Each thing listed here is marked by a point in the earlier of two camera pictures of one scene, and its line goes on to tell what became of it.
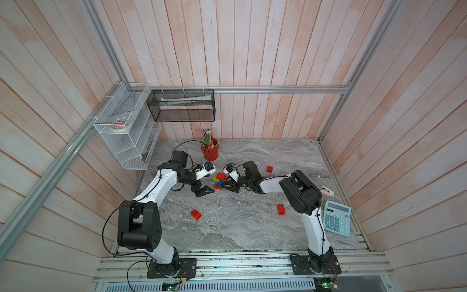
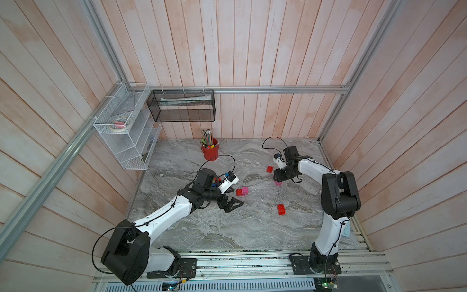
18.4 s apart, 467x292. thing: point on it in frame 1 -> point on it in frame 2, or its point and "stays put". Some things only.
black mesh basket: [182, 105] stays put
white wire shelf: [126, 127] stays put
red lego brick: [281, 209] stays put
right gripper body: [242, 182] -> [283, 174]
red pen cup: [211, 154] stays put
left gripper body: [194, 187] -> [222, 204]
